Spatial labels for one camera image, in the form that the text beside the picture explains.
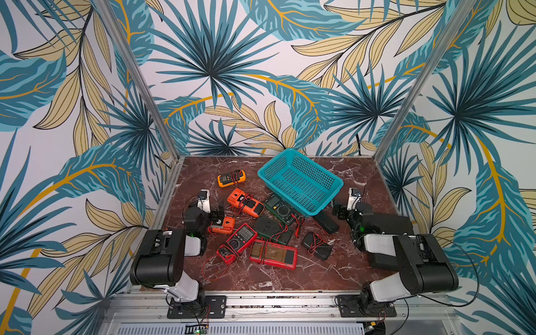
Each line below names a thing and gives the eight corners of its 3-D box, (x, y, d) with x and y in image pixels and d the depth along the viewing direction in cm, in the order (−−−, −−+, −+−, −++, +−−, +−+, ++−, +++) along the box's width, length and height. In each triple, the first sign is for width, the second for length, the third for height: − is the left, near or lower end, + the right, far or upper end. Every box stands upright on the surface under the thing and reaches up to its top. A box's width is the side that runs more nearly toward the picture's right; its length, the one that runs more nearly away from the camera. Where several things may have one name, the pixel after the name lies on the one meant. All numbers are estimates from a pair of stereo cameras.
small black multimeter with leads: (298, 245, 89) (300, 241, 86) (309, 233, 93) (310, 229, 90) (322, 264, 85) (324, 261, 81) (331, 251, 88) (334, 248, 85)
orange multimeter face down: (227, 204, 101) (225, 198, 97) (237, 193, 105) (235, 187, 102) (256, 221, 96) (255, 216, 92) (265, 208, 100) (265, 203, 96)
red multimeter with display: (218, 255, 86) (215, 250, 82) (246, 228, 94) (245, 222, 90) (229, 267, 83) (227, 262, 79) (257, 238, 91) (257, 232, 87)
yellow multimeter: (219, 190, 107) (218, 184, 103) (218, 180, 111) (216, 174, 107) (247, 183, 110) (246, 177, 106) (245, 174, 114) (244, 168, 110)
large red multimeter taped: (248, 261, 85) (247, 258, 82) (253, 242, 90) (253, 238, 87) (294, 272, 83) (295, 268, 79) (297, 252, 88) (298, 247, 85)
